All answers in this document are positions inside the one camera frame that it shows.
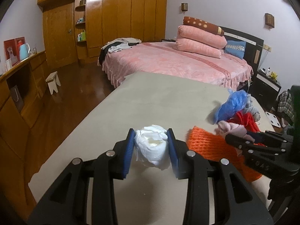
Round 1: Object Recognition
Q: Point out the red fleece cloth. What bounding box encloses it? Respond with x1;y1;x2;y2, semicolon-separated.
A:
227;111;260;133

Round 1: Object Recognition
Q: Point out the wooden wardrobe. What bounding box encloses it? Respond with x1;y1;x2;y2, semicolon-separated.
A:
37;0;167;69

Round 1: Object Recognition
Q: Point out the left wall lamp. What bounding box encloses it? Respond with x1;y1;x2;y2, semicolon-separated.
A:
181;3;188;12

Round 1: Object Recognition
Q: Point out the red picture frame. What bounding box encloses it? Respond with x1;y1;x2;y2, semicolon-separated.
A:
4;37;26;66

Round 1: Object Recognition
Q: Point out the pink pillow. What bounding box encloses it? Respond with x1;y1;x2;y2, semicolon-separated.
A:
177;25;227;49
175;38;221;59

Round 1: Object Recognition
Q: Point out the light blue thermos jug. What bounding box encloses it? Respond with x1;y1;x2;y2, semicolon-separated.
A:
17;40;31;61

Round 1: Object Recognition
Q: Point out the black white nightstand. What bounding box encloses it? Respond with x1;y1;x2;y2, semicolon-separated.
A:
249;71;281;111

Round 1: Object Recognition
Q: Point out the clothes pile on bed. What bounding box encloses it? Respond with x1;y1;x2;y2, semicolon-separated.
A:
97;38;142;67

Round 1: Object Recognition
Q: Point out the small white stool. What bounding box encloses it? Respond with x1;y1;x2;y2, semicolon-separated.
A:
45;71;61;95

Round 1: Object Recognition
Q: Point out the right wall lamp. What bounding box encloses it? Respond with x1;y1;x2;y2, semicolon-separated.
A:
264;13;275;29

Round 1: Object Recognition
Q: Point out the grey sock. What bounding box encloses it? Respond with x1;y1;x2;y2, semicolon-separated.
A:
243;94;261;122

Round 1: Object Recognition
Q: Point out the bed with pink cover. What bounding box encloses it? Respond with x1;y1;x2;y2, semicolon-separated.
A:
102;42;254;90

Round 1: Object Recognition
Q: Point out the white tissue wad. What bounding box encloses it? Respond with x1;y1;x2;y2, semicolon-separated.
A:
134;124;170;171

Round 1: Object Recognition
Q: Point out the yellow plush toy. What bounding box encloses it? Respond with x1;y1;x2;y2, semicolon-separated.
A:
270;72;278;81

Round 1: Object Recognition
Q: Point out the grey table cloth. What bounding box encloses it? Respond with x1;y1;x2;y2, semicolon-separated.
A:
28;72;275;225

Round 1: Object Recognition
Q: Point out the brown dotted bolster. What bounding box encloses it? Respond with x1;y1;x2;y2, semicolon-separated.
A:
183;16;224;36

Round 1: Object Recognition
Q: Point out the blue plastic bag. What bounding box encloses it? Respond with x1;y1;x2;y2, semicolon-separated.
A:
213;89;248;124

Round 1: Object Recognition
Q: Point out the upper pink pillow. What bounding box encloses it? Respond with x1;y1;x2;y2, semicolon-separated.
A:
177;25;227;49

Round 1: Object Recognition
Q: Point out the orange knitted cloth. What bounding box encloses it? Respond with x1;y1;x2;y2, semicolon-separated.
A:
187;126;262;182

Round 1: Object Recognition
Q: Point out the white bathroom scale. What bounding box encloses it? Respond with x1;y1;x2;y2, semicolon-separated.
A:
265;111;281;128

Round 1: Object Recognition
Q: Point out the pink sock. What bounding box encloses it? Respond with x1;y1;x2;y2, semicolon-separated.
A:
215;120;255;142

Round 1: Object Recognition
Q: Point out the white bottle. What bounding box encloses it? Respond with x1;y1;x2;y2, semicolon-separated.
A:
266;67;271;77

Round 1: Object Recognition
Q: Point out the blue cushion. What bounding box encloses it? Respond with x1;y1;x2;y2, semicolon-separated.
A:
224;40;246;59

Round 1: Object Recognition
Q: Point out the black headboard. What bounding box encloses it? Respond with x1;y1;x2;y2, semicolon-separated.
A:
221;26;264;74

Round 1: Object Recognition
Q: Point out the lower pink pillow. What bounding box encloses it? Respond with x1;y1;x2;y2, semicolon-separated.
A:
175;38;221;59

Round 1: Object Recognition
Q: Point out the wall lamp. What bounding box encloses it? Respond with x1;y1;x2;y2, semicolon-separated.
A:
181;3;188;12
264;13;275;29

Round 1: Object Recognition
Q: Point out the wooden sideboard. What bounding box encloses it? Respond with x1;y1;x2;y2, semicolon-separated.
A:
1;51;49;160

